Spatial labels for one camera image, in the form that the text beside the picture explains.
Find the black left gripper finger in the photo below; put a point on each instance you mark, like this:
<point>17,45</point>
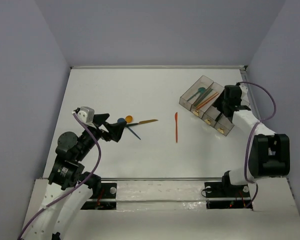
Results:
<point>100,119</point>
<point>116,131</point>

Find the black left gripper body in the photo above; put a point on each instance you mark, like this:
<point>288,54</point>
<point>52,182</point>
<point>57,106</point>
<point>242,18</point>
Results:
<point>103,127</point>

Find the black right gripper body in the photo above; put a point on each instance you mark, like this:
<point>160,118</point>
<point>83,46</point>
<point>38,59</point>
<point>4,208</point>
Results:
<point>221,102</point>

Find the orange plastic spoon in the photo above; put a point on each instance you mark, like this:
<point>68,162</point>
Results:
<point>129,119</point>

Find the teal plastic spoon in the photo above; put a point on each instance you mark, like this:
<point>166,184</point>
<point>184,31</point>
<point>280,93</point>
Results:
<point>197,93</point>

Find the gold knife dark handle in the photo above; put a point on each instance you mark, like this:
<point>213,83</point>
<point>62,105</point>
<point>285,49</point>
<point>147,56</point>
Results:
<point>141,122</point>
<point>219,116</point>

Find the orange plastic knife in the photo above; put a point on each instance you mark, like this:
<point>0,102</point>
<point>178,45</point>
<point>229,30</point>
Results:
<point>176,126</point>

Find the orange plastic chopstick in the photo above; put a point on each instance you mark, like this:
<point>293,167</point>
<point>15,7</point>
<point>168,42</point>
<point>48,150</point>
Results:
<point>205,97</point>

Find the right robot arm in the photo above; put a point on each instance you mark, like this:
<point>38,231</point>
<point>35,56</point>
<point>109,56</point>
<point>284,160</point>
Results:
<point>267,153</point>

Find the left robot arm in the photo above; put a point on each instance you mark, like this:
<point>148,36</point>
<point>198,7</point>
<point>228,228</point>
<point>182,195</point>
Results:
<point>69,186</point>

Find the blue plastic spoon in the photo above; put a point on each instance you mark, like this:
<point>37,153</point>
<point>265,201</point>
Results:
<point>122,120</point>

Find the clear smoked utensil organizer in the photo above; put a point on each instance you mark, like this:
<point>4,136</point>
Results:
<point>208,113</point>

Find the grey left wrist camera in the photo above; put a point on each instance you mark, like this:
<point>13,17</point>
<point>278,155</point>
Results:
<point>84,114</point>

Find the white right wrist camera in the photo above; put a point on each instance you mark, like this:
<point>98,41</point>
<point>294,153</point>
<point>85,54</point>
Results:
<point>244,90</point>

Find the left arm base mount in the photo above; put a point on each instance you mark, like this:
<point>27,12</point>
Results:
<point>105,200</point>

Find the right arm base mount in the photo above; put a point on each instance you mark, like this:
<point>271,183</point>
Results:
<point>223,197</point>

